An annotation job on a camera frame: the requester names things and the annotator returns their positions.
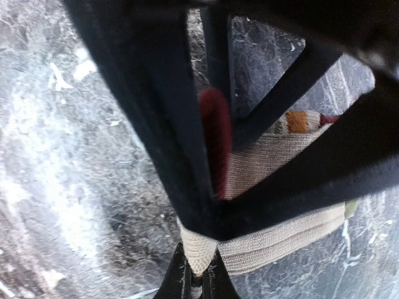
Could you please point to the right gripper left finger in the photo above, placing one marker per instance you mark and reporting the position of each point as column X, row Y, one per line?
column 177, row 281

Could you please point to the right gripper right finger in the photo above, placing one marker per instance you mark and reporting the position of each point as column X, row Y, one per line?
column 216, row 283

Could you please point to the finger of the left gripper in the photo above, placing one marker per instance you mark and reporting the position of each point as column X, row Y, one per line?
column 358, row 154
column 142, row 51

